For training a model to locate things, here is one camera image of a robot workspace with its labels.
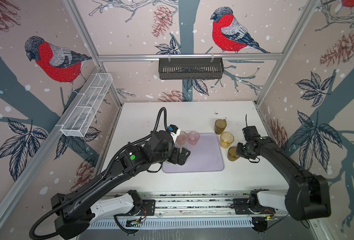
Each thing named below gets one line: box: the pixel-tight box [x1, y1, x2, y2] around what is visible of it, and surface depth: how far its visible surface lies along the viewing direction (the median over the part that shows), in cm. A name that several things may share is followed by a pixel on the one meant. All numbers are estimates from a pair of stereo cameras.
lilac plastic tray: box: [162, 132, 224, 173], surface depth 92 cm
